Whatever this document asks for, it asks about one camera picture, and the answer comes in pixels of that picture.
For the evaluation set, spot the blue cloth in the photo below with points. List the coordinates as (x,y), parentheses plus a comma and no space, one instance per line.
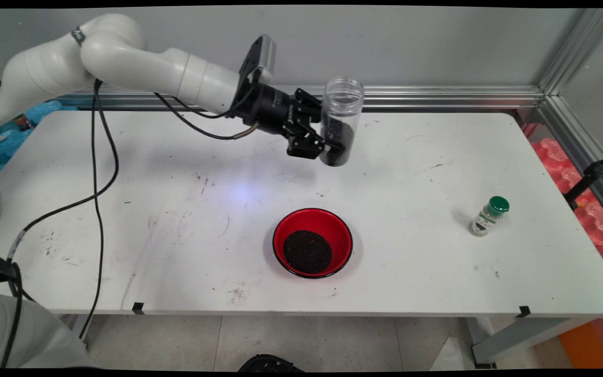
(45,111)

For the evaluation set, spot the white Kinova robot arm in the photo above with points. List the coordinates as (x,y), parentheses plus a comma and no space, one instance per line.
(123,57)

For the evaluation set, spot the red bowl with black rim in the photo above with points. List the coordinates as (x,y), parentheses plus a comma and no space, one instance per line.
(333,222)

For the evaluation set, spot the spice bottle with green cap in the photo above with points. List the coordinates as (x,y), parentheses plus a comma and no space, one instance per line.
(488,217)

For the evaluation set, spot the orange box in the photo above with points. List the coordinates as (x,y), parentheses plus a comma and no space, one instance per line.
(589,340)

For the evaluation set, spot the red bubble wrap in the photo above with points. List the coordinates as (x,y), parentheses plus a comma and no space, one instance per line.
(558,157)

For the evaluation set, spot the grey table leg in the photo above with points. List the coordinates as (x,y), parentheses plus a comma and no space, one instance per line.
(77,327)
(516,335)

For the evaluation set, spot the short aluminium frame rail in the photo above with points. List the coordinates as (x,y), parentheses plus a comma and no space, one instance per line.
(579,141)

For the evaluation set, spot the black seeds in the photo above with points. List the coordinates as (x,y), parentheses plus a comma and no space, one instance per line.
(307,252)
(339,141)

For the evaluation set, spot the small red bottle green cap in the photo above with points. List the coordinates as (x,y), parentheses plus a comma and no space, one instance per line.
(23,122)

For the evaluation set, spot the long aluminium frame rail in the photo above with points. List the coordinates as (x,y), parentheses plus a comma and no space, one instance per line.
(437,97)

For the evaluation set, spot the black chair base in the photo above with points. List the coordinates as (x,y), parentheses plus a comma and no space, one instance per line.
(270,364)

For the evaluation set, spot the upright aluminium frame post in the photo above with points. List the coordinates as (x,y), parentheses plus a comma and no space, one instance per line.
(579,50)

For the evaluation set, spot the black tape strip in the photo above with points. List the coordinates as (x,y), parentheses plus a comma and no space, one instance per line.
(524,312)
(138,308)

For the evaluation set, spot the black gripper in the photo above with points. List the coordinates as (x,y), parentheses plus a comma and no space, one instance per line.
(275,112)

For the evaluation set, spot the tall clear plastic jar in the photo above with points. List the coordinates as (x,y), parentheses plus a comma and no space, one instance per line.
(342,97)

